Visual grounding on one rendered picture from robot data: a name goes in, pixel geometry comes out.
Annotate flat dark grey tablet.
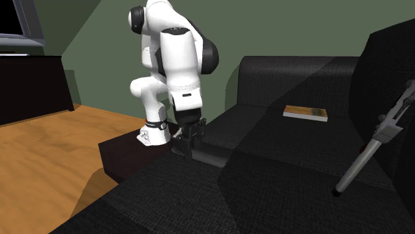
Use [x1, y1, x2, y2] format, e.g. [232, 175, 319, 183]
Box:
[171, 140, 233, 169]

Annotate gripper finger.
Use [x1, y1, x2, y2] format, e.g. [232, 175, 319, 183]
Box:
[194, 118, 208, 146]
[176, 124, 196, 162]

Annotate brown book with white pages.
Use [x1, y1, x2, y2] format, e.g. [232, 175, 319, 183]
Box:
[282, 104, 329, 123]

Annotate dark robot stand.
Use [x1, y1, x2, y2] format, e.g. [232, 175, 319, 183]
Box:
[98, 122, 183, 184]

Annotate dark television cabinet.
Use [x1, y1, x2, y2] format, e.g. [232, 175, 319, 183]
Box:
[0, 53, 75, 126]

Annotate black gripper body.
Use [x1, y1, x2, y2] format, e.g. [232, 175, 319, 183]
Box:
[173, 107, 204, 128]

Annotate grey framed television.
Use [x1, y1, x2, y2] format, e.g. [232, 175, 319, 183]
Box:
[0, 0, 46, 47]

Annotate black fabric sofa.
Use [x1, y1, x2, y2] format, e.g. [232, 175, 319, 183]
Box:
[48, 17, 415, 234]

